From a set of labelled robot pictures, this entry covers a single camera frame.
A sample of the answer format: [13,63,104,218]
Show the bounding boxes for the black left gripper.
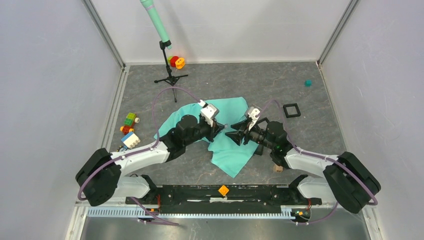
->
[184,116,224,147]

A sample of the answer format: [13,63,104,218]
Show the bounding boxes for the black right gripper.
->
[224,118,275,151]

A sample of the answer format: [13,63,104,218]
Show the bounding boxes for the mint green garment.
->
[154,96,261,179]

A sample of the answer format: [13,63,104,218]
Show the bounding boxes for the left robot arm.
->
[75,114,225,207]

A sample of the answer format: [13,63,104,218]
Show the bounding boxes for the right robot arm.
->
[225,118,382,214]

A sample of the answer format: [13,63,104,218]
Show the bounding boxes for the small wooden cube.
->
[273,164,284,173]

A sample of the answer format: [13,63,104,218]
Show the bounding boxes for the orange diamond marker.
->
[218,185,230,197]

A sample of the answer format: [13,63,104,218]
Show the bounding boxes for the red orange toy rings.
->
[166,55,186,70]

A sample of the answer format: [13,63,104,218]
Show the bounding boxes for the small teal cube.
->
[304,79,312,87]

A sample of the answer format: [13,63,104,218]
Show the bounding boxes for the colourful toy brick train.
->
[120,112,140,135]

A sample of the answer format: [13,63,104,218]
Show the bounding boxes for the blue white toy brick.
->
[121,131,141,149]

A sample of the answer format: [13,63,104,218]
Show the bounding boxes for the black tripod stand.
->
[153,40,189,87]

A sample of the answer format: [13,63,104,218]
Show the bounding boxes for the mint green microphone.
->
[140,0,172,49]

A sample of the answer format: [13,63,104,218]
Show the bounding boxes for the black square frame middle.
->
[256,117,270,129]

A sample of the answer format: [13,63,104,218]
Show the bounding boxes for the black square frame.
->
[256,117,270,129]
[254,144,264,156]
[282,103,301,119]

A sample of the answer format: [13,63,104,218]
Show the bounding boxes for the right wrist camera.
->
[244,106,261,131]

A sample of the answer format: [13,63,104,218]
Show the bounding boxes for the black square frame near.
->
[254,144,264,156]

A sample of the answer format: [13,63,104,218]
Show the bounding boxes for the black square frame far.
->
[282,103,301,119]

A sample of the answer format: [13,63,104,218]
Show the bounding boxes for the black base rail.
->
[138,178,323,214]

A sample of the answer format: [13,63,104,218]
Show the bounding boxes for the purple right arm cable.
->
[256,99,379,207]

